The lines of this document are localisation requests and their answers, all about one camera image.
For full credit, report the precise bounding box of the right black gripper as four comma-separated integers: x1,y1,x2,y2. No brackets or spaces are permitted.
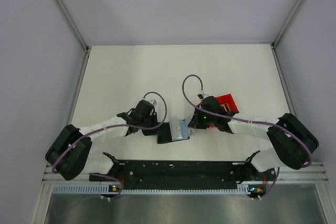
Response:
188,106,216,129

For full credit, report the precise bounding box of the black leather card holder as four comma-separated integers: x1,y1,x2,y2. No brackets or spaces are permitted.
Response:
157,120,194,144

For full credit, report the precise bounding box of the red plastic card tray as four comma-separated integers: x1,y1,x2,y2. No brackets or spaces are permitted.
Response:
210,94,239,134

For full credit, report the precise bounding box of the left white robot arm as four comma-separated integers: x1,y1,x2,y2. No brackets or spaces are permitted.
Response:
45,99,165,180

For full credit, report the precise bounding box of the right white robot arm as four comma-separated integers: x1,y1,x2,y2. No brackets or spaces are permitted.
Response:
190,96,319,180

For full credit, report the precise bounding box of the gold striped credit card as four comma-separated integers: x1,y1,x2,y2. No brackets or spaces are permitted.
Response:
221,103,231,112

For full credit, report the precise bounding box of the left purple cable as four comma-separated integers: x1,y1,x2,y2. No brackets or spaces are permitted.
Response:
51,92,169,174

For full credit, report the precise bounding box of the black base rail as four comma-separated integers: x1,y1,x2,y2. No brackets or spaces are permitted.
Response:
89,158,280,190

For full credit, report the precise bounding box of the grey slotted cable duct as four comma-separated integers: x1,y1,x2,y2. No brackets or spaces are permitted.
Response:
52,184,264,195

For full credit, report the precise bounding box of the right aluminium frame post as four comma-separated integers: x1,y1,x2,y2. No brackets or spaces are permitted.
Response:
272,0,306,48

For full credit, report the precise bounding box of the aluminium frame post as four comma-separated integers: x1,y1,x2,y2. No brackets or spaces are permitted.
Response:
272,0,306,48
54,0,89,51

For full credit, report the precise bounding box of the left aluminium frame post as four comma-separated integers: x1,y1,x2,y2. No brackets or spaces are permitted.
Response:
54,0,89,51

